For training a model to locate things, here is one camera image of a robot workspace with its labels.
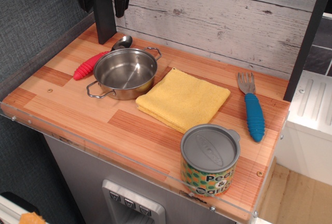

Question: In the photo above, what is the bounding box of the orange object at corner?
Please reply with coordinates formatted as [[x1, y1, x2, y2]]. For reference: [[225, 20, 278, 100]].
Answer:
[[19, 212, 46, 224]]

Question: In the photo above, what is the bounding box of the dark grey right post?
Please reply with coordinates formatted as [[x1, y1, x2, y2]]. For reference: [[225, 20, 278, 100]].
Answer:
[[283, 0, 328, 102]]

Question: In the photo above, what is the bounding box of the white toy sink unit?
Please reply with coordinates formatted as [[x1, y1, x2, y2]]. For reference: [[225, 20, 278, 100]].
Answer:
[[274, 12, 332, 186]]

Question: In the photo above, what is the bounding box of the peas and carrots can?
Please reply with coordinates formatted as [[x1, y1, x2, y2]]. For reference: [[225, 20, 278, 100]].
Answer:
[[181, 124, 240, 197]]

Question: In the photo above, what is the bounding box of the yellow folded cloth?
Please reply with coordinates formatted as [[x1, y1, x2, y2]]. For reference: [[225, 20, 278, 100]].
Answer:
[[135, 68, 230, 133]]

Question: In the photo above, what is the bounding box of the blue handled fork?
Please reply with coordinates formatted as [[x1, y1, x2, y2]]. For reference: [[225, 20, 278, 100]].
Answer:
[[237, 73, 265, 143]]

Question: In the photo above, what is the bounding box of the silver dispenser panel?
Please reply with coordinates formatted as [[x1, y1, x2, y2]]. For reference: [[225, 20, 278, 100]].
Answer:
[[102, 179, 166, 223]]

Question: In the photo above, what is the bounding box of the red handled spoon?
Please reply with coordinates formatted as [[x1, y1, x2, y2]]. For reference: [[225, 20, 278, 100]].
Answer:
[[73, 35, 133, 80]]

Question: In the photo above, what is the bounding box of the dark grey post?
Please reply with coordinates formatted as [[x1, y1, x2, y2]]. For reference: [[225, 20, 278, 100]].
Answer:
[[93, 0, 117, 45], [283, 0, 328, 102]]

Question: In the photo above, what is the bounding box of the stainless steel pan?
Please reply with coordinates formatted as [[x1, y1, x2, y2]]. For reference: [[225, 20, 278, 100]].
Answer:
[[87, 47, 162, 100]]

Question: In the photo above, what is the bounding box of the dark grey left post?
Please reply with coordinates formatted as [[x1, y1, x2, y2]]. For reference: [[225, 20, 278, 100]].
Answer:
[[93, 0, 117, 45]]

